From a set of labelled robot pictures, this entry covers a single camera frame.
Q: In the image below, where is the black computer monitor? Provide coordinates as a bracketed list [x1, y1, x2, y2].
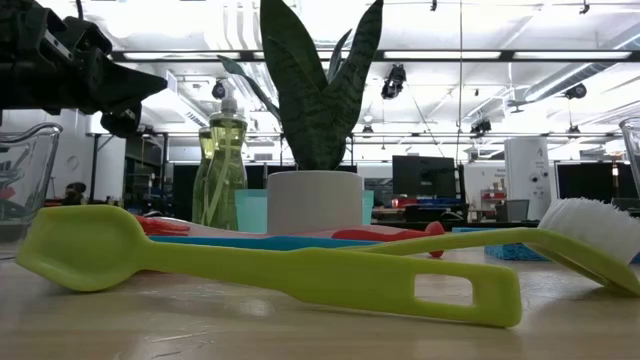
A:
[554, 160, 640, 201]
[391, 154, 459, 199]

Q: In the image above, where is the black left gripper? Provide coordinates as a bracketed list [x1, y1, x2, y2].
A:
[29, 0, 169, 140]

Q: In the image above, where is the person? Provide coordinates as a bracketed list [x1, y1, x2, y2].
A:
[63, 181, 88, 207]

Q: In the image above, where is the snake plant in white pot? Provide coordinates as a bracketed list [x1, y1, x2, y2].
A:
[216, 0, 386, 236]

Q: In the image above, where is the yellow-green dish brush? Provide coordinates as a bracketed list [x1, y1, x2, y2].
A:
[344, 196, 640, 297]
[14, 203, 524, 330]

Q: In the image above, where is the blue dish brush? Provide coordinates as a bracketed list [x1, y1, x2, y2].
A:
[148, 234, 394, 252]

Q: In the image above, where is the white pillar device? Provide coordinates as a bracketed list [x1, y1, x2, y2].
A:
[503, 136, 552, 221]

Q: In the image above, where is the light blue sponge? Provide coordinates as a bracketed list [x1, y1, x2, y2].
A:
[451, 226, 507, 235]

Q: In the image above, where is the red dish brush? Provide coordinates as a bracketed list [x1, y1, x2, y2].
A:
[133, 213, 447, 260]

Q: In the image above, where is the dark teal sponge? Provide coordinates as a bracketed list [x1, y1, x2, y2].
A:
[482, 242, 640, 265]

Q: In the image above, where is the clear plastic bin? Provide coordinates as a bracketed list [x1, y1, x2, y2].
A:
[618, 116, 640, 201]
[0, 122, 64, 261]

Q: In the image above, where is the yellow dish soap pump bottle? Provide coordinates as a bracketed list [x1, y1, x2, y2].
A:
[192, 126, 217, 227]
[201, 79, 249, 232]

